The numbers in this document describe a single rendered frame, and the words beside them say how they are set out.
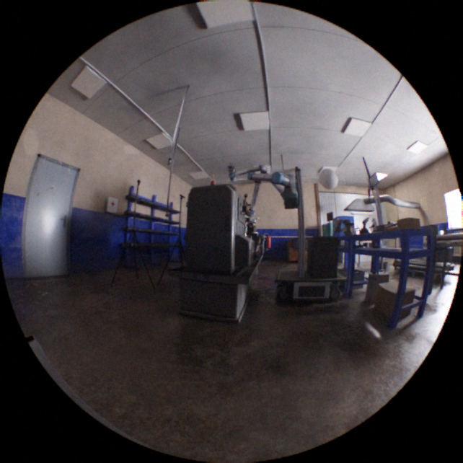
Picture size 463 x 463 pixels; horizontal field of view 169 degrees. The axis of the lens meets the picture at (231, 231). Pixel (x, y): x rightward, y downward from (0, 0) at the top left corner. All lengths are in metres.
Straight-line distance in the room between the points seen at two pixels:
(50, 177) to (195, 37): 3.28
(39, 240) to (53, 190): 0.95
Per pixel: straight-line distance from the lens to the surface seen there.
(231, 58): 2.86
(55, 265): 3.64
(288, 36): 2.79
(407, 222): 1.61
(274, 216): 6.79
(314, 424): 0.88
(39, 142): 3.91
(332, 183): 5.65
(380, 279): 2.25
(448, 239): 2.81
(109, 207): 4.07
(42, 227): 3.55
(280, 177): 1.92
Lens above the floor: 0.77
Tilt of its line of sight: 4 degrees up
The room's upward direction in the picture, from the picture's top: 1 degrees clockwise
